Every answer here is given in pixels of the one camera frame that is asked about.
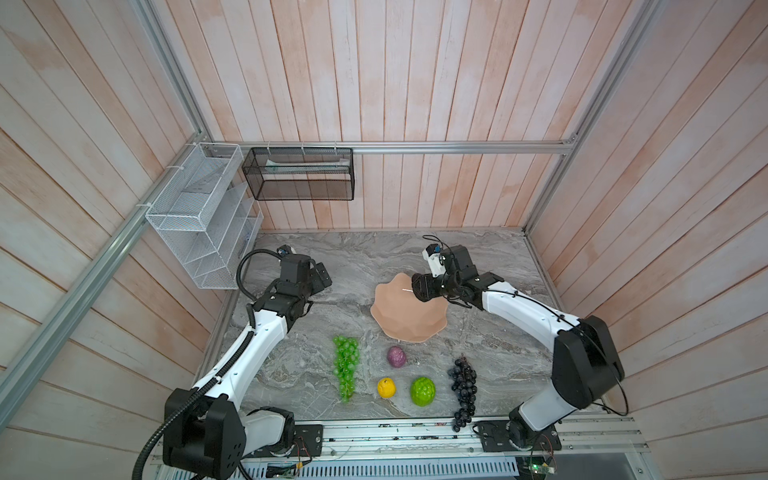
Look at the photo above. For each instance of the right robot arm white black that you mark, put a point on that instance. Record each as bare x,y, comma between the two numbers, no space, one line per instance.
585,362

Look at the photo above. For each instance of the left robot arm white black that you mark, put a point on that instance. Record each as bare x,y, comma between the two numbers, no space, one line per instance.
204,431

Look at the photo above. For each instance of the dark purple fake grape bunch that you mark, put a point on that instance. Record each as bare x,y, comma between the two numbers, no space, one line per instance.
463,383

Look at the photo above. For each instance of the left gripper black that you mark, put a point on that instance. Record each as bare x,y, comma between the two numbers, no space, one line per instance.
319,285

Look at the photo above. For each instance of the white wire mesh shelf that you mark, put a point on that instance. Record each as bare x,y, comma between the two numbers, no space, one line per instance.
204,216

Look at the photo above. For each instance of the pink scalloped fruit bowl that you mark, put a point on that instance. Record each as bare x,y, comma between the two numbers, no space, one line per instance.
402,316

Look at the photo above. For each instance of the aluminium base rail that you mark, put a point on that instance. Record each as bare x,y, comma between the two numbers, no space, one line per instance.
582,446

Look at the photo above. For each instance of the left aluminium frame bar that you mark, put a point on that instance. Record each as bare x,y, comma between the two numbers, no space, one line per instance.
89,121

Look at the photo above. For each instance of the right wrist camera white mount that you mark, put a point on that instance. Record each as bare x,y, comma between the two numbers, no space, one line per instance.
434,255

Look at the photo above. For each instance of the black wire mesh basket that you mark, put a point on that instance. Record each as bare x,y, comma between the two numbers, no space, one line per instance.
300,173

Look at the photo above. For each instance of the right aluminium frame bar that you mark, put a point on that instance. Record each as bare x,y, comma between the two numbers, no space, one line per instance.
638,20

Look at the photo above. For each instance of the green fake grape bunch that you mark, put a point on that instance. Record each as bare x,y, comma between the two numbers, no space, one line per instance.
345,365

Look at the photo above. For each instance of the horizontal aluminium frame bar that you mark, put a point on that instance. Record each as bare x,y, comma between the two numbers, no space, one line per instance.
546,147

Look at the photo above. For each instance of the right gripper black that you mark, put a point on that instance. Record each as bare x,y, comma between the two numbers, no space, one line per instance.
425,281

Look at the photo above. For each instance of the yellow fake lemon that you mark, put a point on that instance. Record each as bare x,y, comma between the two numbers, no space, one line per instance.
386,388

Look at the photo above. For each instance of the purple fake fruit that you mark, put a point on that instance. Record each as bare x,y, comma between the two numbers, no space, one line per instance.
396,357

